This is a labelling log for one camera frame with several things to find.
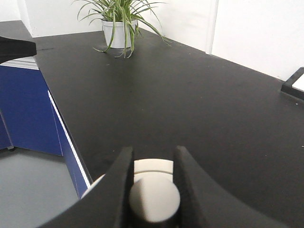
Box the glass jar with cream lid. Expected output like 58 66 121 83
80 159 181 224

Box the white plant pot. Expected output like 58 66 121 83
102 20 137 52

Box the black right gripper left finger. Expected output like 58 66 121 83
41 147 134 228

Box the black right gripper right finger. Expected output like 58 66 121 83
173 146 286 228

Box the green spider plant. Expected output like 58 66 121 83
77 0 170 58

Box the black white power socket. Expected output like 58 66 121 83
280 67 304 102

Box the blue cabinet under bench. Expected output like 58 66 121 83
0 63 91 198

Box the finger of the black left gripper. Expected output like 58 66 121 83
0 37 37 62

